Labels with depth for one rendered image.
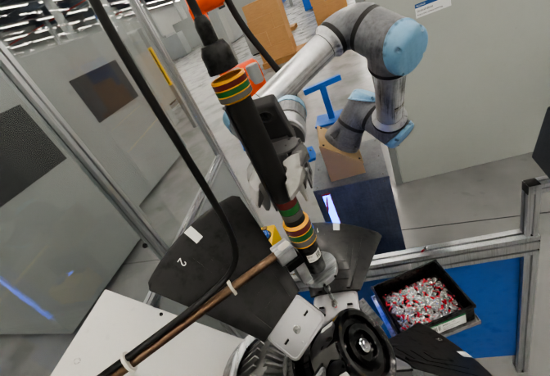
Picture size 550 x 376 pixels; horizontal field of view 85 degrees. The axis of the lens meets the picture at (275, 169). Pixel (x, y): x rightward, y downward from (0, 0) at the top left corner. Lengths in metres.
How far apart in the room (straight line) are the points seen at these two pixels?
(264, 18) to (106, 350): 8.12
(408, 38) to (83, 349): 0.88
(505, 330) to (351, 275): 1.00
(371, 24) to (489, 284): 0.96
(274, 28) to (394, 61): 7.72
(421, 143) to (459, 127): 0.28
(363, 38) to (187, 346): 0.79
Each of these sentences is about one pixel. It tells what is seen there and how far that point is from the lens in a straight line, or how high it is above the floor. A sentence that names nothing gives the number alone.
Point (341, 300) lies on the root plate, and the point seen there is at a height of 1.19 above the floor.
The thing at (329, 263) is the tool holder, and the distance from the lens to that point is 0.55.
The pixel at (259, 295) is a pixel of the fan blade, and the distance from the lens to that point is 0.56.
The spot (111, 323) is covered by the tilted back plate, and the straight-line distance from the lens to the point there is 0.72.
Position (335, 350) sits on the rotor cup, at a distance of 0.53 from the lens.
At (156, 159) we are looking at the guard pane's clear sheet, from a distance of 1.43.
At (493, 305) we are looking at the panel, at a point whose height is 0.50.
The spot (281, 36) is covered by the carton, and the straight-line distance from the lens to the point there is 8.45.
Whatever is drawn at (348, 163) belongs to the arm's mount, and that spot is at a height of 1.07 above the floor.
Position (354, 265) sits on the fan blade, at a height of 1.18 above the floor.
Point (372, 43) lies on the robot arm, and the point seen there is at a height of 1.54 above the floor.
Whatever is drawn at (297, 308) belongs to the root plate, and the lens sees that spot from 0.57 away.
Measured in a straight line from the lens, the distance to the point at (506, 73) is 2.59.
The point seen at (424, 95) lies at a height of 0.72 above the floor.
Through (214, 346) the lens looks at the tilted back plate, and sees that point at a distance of 0.75.
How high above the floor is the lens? 1.73
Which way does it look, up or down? 29 degrees down
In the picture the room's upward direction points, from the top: 25 degrees counter-clockwise
